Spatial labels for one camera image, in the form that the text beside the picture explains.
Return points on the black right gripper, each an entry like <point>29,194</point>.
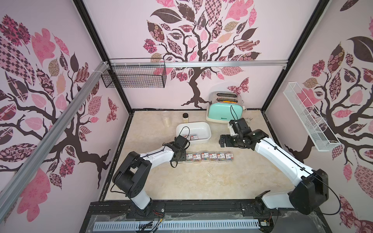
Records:
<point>226,140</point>

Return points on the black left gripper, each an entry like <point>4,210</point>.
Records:
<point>183,156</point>

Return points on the paper clip box side-left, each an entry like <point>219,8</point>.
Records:
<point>197,157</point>

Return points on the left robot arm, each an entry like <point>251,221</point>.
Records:
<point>132,174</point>

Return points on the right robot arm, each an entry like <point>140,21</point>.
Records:
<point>310,187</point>

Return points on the white plastic storage box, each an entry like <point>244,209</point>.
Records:
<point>201,129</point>

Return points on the mint green toaster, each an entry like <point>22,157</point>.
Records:
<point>224,106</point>

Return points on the black-lidded spice bottle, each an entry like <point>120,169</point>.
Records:
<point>185,117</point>

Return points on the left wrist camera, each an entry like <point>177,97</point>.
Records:
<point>181,142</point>

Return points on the white cable duct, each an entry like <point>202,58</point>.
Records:
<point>176,225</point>

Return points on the black wire basket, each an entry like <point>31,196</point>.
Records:
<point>136,73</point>

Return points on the aluminium rail back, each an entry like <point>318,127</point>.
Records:
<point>195,64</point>

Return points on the aluminium rail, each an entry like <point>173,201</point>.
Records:
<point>195,64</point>
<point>20,180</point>

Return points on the white wire basket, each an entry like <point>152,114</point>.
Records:
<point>303,102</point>

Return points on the black base frame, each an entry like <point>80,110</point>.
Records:
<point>271,221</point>

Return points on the aluminium rail left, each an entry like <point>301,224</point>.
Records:
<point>20,180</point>

